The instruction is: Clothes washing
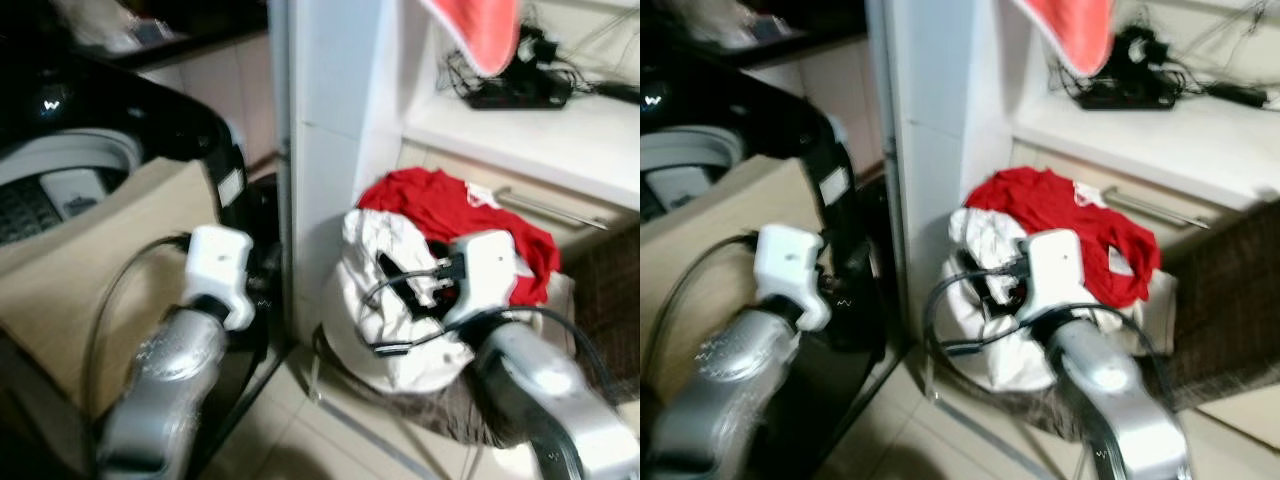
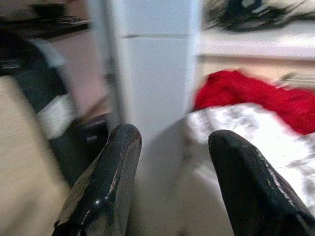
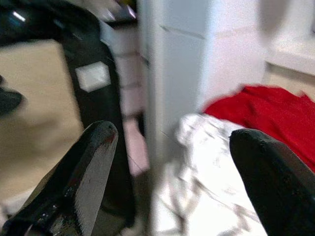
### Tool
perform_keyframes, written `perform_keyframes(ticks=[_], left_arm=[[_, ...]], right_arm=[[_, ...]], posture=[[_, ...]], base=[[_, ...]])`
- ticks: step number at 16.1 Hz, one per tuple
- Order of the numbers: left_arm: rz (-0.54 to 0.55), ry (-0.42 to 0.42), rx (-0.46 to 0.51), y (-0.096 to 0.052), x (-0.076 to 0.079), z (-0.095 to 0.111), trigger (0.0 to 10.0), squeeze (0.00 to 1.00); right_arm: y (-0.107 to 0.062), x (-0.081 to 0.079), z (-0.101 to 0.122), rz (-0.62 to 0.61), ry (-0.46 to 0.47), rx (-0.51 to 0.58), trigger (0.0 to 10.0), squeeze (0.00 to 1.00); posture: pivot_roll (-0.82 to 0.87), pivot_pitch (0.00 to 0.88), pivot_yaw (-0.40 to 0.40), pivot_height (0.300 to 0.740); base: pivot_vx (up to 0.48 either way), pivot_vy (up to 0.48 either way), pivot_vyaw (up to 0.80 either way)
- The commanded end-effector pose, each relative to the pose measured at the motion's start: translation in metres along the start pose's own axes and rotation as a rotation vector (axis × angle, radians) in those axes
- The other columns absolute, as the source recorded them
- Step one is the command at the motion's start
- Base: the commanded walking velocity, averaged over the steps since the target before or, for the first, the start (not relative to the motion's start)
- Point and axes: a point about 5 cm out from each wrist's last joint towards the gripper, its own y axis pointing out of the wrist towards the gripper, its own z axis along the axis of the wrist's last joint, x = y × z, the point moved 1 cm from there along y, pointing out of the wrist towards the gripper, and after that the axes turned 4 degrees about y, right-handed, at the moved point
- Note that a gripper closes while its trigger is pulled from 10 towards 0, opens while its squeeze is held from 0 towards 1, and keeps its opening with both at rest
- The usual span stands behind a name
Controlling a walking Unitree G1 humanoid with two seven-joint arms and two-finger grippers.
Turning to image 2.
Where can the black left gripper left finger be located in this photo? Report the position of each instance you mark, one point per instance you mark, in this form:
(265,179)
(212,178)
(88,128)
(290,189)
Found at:
(108,182)

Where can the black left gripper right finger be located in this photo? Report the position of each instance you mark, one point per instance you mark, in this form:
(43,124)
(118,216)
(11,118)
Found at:
(246,186)

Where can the white grey patterned cloth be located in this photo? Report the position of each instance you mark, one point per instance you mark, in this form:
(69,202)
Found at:
(256,132)

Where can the beige fabric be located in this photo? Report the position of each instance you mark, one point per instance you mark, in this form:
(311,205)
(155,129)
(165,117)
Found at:
(22,162)

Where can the red garment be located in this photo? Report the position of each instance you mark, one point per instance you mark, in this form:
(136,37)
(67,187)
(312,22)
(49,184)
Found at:
(278,98)

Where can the white cabinet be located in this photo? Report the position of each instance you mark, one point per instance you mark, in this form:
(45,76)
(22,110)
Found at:
(155,73)

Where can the dark grey bag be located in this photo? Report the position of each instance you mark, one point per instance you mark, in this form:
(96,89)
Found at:
(37,81)

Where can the white shelf board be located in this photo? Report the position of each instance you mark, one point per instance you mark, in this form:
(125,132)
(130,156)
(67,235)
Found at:
(256,41)

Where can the black white patterned cloth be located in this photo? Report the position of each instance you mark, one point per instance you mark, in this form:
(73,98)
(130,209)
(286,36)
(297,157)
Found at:
(248,13)

